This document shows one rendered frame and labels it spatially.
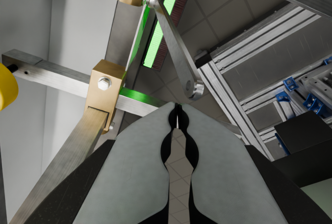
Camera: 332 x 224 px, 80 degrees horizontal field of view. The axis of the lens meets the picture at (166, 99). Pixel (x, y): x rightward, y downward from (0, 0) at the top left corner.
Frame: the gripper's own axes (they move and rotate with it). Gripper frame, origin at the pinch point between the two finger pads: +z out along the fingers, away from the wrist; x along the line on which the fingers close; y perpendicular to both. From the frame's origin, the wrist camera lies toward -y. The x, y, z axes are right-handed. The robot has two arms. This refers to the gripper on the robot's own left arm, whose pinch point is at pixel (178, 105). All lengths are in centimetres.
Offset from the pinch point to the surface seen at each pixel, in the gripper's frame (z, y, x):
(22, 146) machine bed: 30, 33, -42
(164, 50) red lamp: 31.6, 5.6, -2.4
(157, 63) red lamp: 31.7, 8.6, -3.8
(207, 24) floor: 102, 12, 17
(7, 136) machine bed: 24, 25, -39
